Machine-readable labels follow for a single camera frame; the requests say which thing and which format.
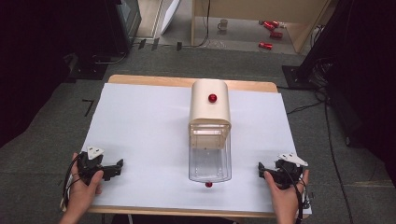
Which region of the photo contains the wooden table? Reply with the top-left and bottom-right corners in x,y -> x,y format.
60,74 -> 313,219

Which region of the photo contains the person's left hand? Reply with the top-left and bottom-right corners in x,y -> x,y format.
64,151 -> 105,213

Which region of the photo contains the black flat stand base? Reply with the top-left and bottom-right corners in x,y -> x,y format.
64,52 -> 109,84

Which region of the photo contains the dark curtain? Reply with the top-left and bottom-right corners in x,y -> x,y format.
0,0 -> 118,149
298,0 -> 396,188

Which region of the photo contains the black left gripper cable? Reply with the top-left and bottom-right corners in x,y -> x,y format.
61,161 -> 82,210

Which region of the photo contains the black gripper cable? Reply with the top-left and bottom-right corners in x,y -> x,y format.
281,166 -> 311,224
61,161 -> 82,210

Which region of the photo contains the person's dark lap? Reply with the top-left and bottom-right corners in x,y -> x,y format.
110,214 -> 237,224

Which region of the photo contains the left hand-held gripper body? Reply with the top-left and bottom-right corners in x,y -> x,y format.
77,146 -> 108,185

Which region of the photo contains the person's right hand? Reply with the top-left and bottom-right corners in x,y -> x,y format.
263,169 -> 311,217

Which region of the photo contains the black floor cable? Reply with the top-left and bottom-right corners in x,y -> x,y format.
276,55 -> 357,224

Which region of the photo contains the white paper sheet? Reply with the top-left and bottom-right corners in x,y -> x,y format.
81,82 -> 313,217

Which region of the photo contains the black tape corner mark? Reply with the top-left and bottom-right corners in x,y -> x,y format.
81,98 -> 95,118

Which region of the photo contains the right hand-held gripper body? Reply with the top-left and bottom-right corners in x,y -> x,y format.
270,152 -> 309,190

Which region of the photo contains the white board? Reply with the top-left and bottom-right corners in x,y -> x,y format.
160,0 -> 182,28

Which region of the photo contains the clear drawer with red knob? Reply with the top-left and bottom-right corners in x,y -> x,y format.
188,123 -> 233,189

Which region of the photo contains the black hanging cable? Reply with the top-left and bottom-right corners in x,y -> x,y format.
183,0 -> 212,49

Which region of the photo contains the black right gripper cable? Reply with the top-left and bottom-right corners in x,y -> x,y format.
281,166 -> 311,224

